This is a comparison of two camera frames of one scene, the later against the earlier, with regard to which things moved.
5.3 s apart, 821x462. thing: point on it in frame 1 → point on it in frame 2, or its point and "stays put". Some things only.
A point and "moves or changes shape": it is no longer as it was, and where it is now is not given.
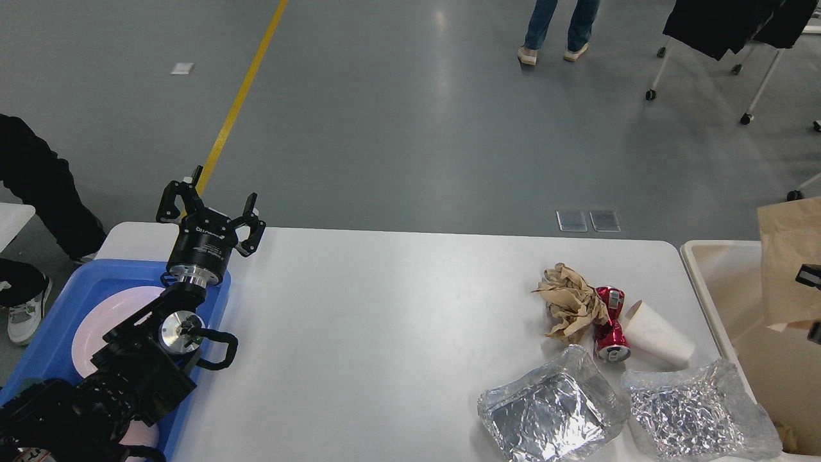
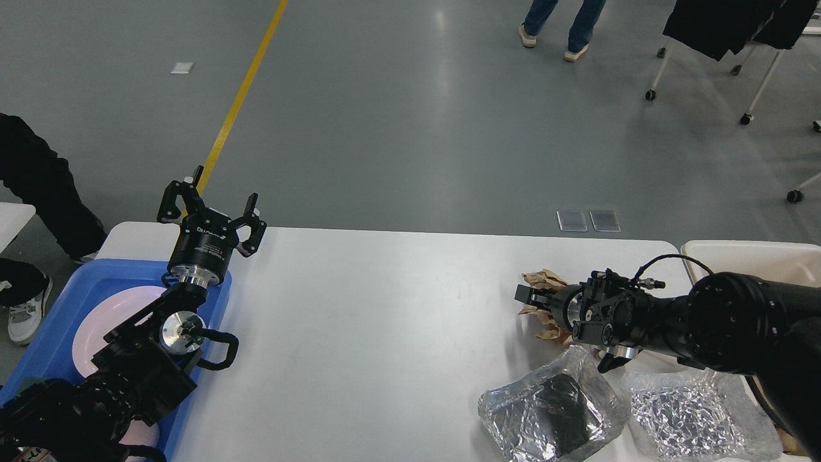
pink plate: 101,316 stays put
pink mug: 139,434 stays put
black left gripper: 201,246 stays put
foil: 703,412 stays put
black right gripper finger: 814,333 → 567,304
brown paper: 573,303 moves or changes shape
